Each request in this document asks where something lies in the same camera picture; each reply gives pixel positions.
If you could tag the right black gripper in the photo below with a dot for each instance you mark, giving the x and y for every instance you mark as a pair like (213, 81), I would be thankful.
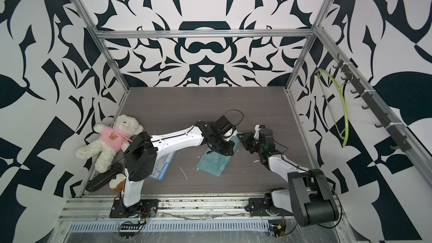
(245, 138)

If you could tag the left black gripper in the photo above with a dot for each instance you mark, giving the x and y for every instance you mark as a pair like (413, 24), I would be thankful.
(229, 151)

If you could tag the teal transparent ruler set case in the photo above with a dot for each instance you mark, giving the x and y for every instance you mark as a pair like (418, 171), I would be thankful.
(214, 163)

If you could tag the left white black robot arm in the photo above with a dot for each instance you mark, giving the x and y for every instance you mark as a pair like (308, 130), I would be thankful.
(145, 150)

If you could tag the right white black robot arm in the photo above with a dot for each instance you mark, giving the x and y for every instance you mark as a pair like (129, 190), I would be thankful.
(309, 196)

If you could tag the blue transparent geometry set case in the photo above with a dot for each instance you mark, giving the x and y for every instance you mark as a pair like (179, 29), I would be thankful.
(161, 166)

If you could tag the white teddy bear pink shirt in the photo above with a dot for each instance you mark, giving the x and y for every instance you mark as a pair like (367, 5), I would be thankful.
(111, 141)

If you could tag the small brown white plush toy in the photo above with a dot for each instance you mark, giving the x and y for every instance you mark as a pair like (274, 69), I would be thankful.
(117, 182)

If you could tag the black oblong case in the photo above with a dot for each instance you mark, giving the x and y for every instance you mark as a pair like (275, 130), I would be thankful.
(104, 178)

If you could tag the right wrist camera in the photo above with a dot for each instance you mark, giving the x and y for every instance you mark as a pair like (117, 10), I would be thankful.
(257, 129)

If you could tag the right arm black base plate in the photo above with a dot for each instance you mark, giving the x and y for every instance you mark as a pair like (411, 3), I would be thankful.
(263, 207)

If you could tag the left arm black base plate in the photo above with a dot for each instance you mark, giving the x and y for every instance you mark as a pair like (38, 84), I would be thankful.
(144, 208)

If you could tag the black wall hook rail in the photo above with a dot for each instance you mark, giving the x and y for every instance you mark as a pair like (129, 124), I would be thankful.
(363, 90)

